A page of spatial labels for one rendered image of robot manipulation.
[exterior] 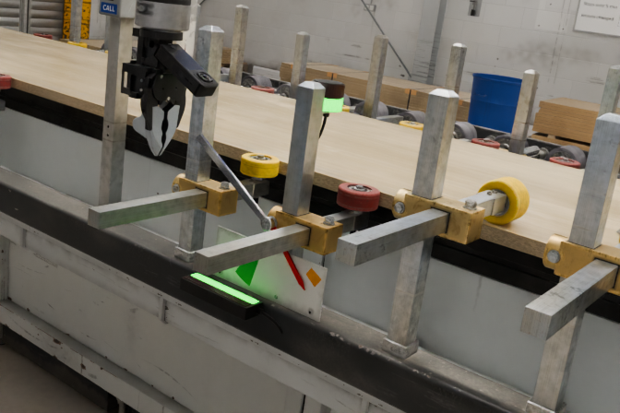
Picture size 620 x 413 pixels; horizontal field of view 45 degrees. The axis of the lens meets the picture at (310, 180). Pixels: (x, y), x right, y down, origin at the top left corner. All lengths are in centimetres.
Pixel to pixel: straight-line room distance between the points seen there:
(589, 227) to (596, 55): 736
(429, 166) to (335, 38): 862
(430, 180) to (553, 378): 34
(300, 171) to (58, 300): 125
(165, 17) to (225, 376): 98
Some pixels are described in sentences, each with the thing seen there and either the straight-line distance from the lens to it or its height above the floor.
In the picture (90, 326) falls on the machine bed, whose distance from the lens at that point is 229.
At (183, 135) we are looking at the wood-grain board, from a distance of 178.
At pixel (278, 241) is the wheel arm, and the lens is 124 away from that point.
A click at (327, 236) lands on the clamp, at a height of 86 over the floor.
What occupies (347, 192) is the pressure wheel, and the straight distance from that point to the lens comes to 139.
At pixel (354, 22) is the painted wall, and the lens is 961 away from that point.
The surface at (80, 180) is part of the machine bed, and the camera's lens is 214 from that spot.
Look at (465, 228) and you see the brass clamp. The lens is 114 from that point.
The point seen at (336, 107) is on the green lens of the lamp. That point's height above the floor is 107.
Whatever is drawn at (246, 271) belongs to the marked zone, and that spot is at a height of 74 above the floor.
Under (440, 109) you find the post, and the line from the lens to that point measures 115.
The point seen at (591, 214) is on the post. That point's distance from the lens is 108.
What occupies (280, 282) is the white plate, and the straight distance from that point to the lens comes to 137.
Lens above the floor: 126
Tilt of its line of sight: 14 degrees down
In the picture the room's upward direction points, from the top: 8 degrees clockwise
